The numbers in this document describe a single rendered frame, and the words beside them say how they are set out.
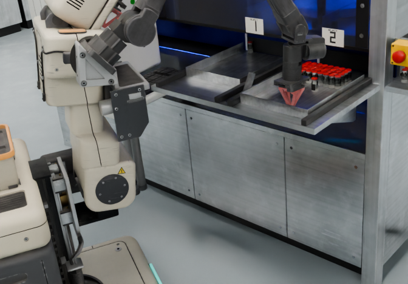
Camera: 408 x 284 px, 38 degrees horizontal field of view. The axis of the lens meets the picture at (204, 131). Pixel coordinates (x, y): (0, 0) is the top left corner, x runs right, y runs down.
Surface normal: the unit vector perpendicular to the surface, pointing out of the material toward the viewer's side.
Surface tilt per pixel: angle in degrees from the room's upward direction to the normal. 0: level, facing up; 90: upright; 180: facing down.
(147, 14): 90
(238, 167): 90
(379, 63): 90
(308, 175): 90
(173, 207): 0
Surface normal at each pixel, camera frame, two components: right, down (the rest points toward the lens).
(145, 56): 0.77, 0.21
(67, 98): 0.37, 0.37
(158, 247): -0.09, -0.90
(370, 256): -0.67, 0.37
